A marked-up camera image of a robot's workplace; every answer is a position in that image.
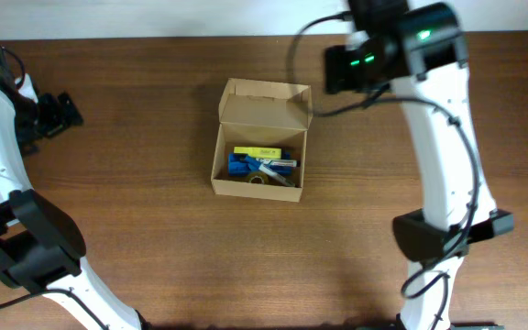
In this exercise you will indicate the blue plastic tape dispenser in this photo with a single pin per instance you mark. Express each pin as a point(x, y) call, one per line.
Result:
point(237, 167)

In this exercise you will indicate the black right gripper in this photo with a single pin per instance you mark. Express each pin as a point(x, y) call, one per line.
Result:
point(339, 76)

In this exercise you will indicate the yellow adhesive tape roll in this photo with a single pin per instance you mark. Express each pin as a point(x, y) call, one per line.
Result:
point(257, 177)

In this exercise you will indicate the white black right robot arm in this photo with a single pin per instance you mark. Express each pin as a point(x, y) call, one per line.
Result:
point(418, 58)

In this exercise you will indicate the black cap whiteboard marker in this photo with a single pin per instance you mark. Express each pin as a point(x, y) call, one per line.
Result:
point(281, 162)

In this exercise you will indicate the brown cardboard box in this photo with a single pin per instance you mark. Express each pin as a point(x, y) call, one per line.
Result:
point(262, 114)

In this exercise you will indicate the yellow highlighter black cap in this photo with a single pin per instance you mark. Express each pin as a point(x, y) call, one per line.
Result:
point(260, 152)

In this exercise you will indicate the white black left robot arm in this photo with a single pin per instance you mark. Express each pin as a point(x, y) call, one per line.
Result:
point(42, 250)

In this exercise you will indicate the blue cap whiteboard marker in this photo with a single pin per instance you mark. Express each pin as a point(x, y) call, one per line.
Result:
point(273, 174)

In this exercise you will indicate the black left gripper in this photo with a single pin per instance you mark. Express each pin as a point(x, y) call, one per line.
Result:
point(59, 119)

